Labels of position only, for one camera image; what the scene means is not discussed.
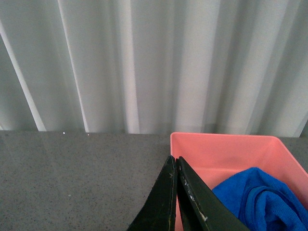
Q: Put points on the pink plastic tray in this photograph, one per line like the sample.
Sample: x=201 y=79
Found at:
x=217 y=157

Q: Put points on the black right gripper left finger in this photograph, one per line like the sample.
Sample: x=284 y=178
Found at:
x=159 y=210

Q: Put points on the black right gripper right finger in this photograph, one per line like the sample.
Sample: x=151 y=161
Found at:
x=200 y=209

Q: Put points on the blue microfiber cloth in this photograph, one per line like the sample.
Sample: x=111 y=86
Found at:
x=262 y=202

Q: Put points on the white pleated curtain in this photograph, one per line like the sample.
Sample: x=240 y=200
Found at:
x=155 y=66

